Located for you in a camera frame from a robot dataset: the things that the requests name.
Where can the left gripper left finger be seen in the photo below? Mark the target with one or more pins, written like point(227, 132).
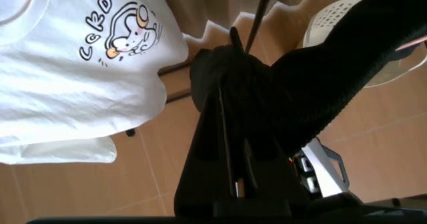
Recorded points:
point(207, 170)

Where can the black shorts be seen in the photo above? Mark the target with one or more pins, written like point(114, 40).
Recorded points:
point(333, 67)

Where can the white laundry basket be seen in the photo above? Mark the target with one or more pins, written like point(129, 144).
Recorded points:
point(328, 17)

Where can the white printed t-shirt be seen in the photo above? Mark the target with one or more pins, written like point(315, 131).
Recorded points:
point(66, 94)

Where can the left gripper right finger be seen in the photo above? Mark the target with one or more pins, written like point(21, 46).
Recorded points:
point(273, 184)

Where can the black clothes rack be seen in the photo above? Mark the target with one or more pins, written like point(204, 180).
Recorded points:
point(260, 14)

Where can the beige curtain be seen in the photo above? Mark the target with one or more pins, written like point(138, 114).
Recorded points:
point(207, 0)

